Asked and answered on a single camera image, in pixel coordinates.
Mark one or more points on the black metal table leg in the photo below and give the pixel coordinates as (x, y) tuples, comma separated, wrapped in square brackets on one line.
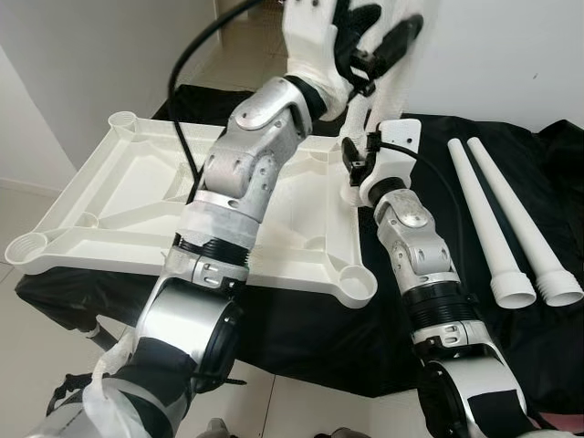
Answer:
[(100, 332)]

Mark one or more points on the grey left robot foot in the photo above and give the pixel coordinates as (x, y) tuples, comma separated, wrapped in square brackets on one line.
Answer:
[(216, 428)]

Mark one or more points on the pink plastic stool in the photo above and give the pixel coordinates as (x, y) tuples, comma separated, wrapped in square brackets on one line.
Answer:
[(561, 422)]

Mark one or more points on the white plastic table top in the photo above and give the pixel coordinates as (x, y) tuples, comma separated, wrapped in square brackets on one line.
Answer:
[(119, 192)]

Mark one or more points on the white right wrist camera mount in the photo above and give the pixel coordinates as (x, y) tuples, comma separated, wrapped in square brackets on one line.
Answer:
[(400, 151)]

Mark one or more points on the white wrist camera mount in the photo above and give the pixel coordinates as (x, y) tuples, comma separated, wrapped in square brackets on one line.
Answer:
[(400, 151), (306, 46)]

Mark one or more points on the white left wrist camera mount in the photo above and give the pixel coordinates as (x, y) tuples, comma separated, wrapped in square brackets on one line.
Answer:
[(306, 46)]

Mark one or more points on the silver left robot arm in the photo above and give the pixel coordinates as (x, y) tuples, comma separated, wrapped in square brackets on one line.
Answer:
[(246, 155)]

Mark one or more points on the black fabric table cover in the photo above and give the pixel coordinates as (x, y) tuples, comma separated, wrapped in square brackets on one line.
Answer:
[(529, 365)]

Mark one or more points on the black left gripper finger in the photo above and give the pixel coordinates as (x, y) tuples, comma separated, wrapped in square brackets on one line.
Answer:
[(365, 20), (397, 41)]

